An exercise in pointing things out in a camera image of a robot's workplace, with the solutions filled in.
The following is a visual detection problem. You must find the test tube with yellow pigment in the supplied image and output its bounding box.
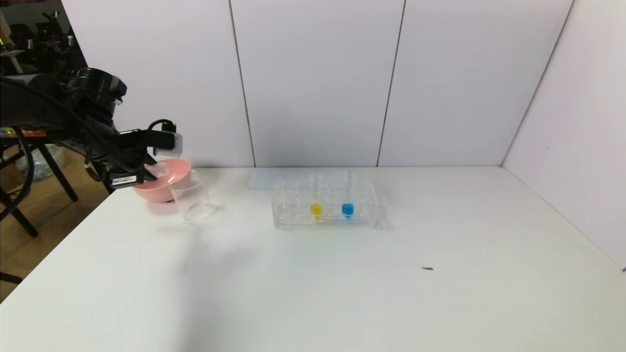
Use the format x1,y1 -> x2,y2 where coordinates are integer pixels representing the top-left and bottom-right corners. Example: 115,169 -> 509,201
310,174 -> 324,220

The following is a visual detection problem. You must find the test tube with red pigment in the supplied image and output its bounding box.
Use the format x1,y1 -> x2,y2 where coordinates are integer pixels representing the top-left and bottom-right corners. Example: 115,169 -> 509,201
146,162 -> 171,183

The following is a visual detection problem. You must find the test tube with blue pigment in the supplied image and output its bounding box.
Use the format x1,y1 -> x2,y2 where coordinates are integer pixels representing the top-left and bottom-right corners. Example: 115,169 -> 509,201
341,171 -> 355,220

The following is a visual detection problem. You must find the clear acrylic test tube rack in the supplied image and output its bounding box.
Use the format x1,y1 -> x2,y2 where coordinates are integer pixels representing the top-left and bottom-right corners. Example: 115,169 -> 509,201
272,178 -> 378,229

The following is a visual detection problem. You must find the clear glass beaker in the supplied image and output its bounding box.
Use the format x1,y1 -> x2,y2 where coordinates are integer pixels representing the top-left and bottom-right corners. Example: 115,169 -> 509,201
169,171 -> 217,225

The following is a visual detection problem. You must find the white paper sheet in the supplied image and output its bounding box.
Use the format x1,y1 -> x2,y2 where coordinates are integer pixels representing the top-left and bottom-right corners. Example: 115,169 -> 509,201
248,169 -> 352,190

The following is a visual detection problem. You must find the pink bowl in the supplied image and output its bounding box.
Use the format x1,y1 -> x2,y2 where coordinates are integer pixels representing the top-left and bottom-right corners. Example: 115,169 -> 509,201
132,158 -> 193,203

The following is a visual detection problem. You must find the clear plastic bag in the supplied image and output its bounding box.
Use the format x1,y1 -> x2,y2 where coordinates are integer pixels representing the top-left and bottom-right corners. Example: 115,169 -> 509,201
17,146 -> 64,182

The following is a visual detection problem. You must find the brown wooden table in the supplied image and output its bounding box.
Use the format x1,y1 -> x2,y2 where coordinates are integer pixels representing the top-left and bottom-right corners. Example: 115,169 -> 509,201
0,128 -> 79,202

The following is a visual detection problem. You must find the black background equipment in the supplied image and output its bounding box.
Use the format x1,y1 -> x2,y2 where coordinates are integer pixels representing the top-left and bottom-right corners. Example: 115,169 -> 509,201
0,12 -> 89,74

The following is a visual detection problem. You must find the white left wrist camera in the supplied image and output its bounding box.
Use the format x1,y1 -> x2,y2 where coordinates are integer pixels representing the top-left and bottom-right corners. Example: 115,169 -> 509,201
154,132 -> 183,158

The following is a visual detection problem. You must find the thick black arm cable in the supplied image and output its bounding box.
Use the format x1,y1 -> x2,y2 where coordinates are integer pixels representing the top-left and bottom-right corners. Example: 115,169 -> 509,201
0,128 -> 35,221

